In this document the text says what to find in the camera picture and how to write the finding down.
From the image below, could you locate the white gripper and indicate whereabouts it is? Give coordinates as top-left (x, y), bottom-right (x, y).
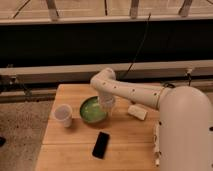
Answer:
top-left (98, 93), bottom-right (115, 116)

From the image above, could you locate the green ceramic bowl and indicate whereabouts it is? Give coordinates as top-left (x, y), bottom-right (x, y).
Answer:
top-left (80, 96), bottom-right (107, 124)

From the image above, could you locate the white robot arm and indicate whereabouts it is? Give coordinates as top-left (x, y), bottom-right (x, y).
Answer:
top-left (90, 68), bottom-right (213, 171)

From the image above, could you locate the white rectangular block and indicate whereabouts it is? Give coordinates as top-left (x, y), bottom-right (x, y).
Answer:
top-left (128, 105), bottom-right (147, 120)

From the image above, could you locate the translucent plastic cup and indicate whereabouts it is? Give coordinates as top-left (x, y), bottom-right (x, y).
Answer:
top-left (53, 104), bottom-right (72, 128)

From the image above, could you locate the black smartphone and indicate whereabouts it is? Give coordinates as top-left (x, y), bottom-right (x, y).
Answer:
top-left (92, 132), bottom-right (110, 159)

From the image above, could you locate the black hanging cable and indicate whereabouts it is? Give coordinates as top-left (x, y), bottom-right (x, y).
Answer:
top-left (118, 12), bottom-right (152, 82)

